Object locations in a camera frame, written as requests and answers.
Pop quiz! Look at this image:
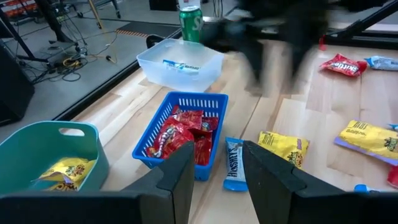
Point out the red orange rack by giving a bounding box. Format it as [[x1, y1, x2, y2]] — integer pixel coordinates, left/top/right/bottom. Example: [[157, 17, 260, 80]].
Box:
[[0, 0, 39, 18]]

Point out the black equipment case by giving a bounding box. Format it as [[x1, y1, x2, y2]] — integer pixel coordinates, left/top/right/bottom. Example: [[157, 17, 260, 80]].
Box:
[[0, 43, 35, 127]]

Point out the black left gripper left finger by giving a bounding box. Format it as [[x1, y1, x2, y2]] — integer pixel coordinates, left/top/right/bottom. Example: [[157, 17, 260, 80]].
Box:
[[123, 142, 196, 224]]

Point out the red tag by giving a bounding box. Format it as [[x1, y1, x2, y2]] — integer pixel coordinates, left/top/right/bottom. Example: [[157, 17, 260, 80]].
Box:
[[318, 34, 328, 52]]

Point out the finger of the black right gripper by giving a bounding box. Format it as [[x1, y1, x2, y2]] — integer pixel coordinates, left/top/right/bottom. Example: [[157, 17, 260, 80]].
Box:
[[244, 46, 265, 94], [287, 43, 312, 93]]

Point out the yellow Sour Patch pack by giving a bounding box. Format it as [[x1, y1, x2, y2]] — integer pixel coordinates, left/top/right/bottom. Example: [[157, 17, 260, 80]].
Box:
[[45, 181, 78, 192], [257, 130, 311, 171], [333, 119, 398, 167], [32, 156, 96, 185]]

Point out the wooden stick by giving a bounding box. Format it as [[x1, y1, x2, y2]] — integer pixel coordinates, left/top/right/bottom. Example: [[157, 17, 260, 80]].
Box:
[[87, 0, 104, 30]]

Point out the black mat with hazard edge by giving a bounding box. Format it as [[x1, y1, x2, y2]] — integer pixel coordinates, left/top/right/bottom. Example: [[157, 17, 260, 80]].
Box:
[[114, 21, 183, 39]]

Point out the black metal table frame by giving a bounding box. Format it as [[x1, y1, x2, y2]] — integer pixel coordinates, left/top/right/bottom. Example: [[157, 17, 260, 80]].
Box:
[[52, 0, 398, 122]]

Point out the yellow floor cable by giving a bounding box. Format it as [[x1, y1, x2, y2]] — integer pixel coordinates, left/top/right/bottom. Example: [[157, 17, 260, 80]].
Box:
[[62, 57, 83, 68]]

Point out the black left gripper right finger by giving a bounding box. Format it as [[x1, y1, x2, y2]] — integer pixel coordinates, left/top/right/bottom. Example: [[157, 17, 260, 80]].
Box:
[[243, 140, 358, 224]]

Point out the clear plastic container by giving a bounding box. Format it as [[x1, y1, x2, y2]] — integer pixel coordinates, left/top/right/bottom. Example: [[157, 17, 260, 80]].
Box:
[[136, 37, 225, 93]]

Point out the blue plastic mesh basket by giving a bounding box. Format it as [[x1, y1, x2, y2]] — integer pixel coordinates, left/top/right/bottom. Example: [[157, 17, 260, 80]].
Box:
[[131, 90, 229, 182]]

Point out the green Sprite can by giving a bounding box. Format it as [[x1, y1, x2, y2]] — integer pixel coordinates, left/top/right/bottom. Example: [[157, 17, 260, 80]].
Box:
[[178, 5, 205, 44]]

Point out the teal plastic bin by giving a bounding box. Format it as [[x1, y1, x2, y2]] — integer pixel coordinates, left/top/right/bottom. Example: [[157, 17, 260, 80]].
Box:
[[0, 120, 110, 196]]

